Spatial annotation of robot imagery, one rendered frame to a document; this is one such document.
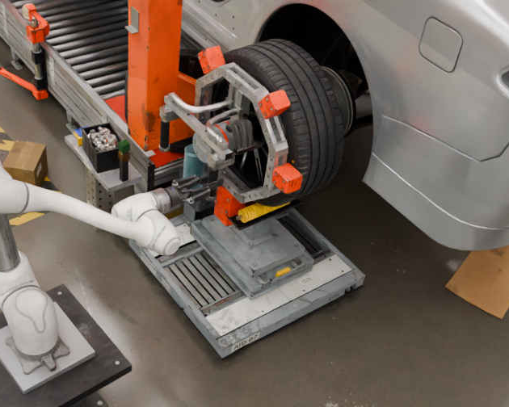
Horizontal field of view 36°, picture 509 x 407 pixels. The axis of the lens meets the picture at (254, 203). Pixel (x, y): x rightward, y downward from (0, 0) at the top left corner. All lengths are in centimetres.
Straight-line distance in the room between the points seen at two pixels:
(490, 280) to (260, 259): 122
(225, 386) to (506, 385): 124
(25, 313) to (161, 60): 120
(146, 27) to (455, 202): 138
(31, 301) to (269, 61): 123
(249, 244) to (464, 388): 113
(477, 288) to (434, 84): 150
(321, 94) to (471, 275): 147
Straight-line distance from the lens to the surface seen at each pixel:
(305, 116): 292
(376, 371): 349
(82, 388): 293
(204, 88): 322
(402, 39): 282
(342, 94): 328
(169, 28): 325
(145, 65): 328
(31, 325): 281
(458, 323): 380
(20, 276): 290
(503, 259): 420
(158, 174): 382
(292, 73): 298
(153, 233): 260
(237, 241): 356
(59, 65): 440
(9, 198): 243
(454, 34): 266
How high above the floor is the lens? 270
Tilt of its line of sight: 41 degrees down
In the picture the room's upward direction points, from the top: 9 degrees clockwise
